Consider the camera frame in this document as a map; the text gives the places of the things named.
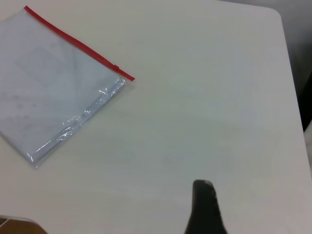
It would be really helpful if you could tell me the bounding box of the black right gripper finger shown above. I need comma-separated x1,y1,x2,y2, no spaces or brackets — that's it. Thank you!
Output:
184,179,229,234

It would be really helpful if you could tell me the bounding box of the transparent bag with red zipper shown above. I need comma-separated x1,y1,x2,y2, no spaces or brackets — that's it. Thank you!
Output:
0,5,136,169

